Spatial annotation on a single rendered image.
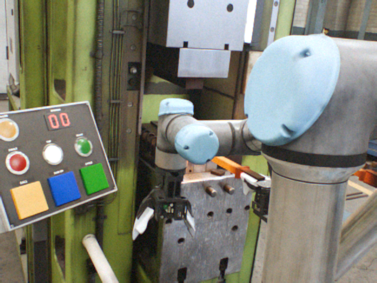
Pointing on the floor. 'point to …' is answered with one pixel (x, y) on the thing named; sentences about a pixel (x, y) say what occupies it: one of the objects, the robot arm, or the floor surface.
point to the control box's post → (39, 251)
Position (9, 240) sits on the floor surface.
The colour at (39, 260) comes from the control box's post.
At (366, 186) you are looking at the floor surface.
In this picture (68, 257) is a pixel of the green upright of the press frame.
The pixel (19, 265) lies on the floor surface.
